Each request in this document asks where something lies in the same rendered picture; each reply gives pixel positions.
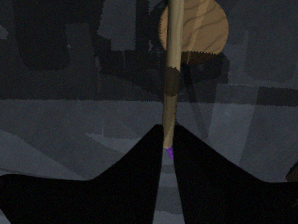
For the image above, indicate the brown wooden block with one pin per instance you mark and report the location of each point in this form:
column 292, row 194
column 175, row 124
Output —
column 293, row 176

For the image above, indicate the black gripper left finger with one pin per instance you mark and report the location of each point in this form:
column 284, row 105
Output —
column 126, row 193

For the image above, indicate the round wooden disc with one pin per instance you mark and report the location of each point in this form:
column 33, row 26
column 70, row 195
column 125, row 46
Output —
column 205, row 31

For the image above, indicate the wooden stick with purple string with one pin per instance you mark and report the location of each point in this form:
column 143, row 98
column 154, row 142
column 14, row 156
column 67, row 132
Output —
column 172, row 70

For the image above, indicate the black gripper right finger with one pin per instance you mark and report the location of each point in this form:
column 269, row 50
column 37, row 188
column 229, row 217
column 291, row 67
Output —
column 215, row 191

